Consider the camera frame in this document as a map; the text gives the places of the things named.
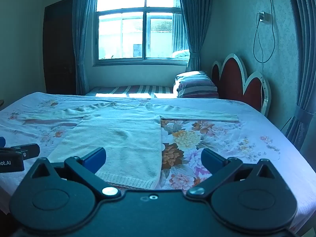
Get wall socket with charger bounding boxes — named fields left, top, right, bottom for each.
left=257, top=11, right=271, bottom=24

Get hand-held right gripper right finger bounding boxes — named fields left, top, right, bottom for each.
left=186, top=149, right=283, bottom=200

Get red scalloped headboard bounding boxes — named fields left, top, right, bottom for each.
left=211, top=53, right=272, bottom=117

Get grey hanging cable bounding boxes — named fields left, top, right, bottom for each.
left=253, top=0, right=276, bottom=64

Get sliding glass window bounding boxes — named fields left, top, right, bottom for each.
left=92, top=0, right=190, bottom=67

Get cream knit sweater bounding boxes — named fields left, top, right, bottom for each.
left=23, top=102, right=239, bottom=190

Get blue window curtain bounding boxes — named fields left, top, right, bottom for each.
left=177, top=0, right=213, bottom=72
left=72, top=0, right=96, bottom=96

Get striped pillows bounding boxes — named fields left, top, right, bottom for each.
left=173, top=71, right=220, bottom=99

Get floral bed blanket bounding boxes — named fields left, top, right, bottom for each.
left=0, top=92, right=316, bottom=235

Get dark wooden door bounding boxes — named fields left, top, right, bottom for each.
left=42, top=0, right=77, bottom=96

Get blue pleated curtain with tieback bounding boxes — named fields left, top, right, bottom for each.
left=284, top=0, right=316, bottom=151

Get bundled bedding on windowsill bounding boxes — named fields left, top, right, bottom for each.
left=172, top=50, right=191, bottom=59

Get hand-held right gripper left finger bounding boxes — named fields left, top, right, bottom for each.
left=23, top=147, right=121, bottom=201

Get striped bed sheet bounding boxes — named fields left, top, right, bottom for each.
left=84, top=85, right=174, bottom=98

